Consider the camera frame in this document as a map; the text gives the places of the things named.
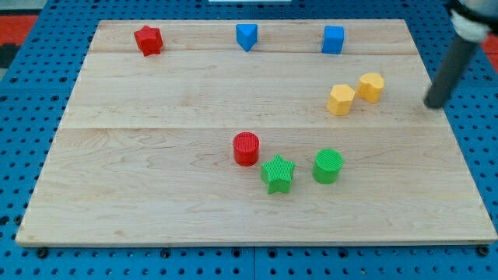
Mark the green star block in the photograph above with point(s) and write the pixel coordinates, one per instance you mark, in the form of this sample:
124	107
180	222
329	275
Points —
277	174

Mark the robot arm end white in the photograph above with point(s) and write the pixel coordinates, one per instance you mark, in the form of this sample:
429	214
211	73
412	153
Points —
473	20

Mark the red star block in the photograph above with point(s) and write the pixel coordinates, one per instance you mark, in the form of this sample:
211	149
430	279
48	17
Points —
149	40

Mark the red cylinder block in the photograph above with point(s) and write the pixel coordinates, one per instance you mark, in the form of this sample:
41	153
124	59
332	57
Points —
246	148

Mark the wooden board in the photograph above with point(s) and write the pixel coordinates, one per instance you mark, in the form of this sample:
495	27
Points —
143	155

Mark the green cylinder block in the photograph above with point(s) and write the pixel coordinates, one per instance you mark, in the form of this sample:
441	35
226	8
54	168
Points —
327	166

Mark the yellow hexagon block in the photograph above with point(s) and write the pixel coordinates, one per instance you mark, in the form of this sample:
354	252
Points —
340	99

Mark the blue triangle block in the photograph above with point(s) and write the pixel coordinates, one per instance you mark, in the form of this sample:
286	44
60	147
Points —
247	35

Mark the yellow heart block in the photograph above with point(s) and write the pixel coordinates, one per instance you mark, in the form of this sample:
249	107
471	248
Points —
370	87

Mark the blue cube block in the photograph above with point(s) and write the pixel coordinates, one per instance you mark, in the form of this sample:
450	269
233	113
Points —
333	39

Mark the grey pusher rod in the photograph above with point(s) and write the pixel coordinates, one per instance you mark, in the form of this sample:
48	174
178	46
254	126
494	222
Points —
459	55

